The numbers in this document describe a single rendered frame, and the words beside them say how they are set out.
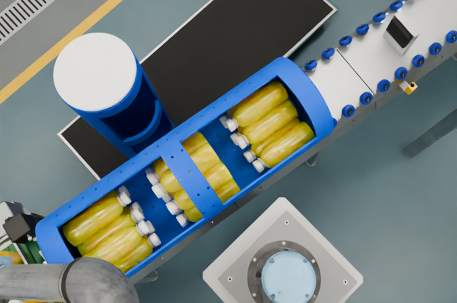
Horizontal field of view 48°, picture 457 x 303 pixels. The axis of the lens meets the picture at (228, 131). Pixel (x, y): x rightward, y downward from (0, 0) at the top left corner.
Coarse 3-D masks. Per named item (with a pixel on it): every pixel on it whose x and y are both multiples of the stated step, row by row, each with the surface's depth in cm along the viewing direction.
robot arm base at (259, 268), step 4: (280, 248) 132; (284, 248) 132; (288, 248) 132; (268, 252) 132; (272, 252) 130; (276, 252) 129; (296, 252) 130; (264, 256) 131; (268, 256) 129; (304, 256) 131; (260, 260) 131; (264, 260) 129; (260, 264) 129; (264, 264) 127; (256, 268) 131; (260, 268) 128; (256, 272) 130; (260, 272) 127; (256, 276) 131; (260, 276) 131; (256, 280) 130; (260, 280) 126; (256, 284) 129; (260, 284) 126; (256, 288) 130; (260, 288) 127; (260, 292) 128
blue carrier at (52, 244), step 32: (288, 64) 148; (224, 96) 150; (288, 96) 171; (320, 96) 144; (192, 128) 144; (224, 128) 167; (320, 128) 148; (128, 160) 149; (192, 160) 140; (224, 160) 167; (288, 160) 150; (96, 192) 142; (192, 192) 139; (64, 224) 158; (160, 224) 162; (192, 224) 156; (64, 256) 134
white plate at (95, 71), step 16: (64, 48) 172; (80, 48) 171; (96, 48) 171; (112, 48) 171; (128, 48) 170; (64, 64) 170; (80, 64) 170; (96, 64) 170; (112, 64) 169; (128, 64) 169; (64, 80) 169; (80, 80) 168; (96, 80) 168; (112, 80) 168; (128, 80) 168; (64, 96) 167; (80, 96) 167; (96, 96) 167; (112, 96) 166
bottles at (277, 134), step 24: (264, 120) 156; (288, 120) 157; (240, 144) 156; (264, 144) 160; (288, 144) 154; (120, 192) 155; (216, 192) 151; (120, 216) 151; (192, 216) 151; (96, 240) 148; (144, 240) 150; (120, 264) 147
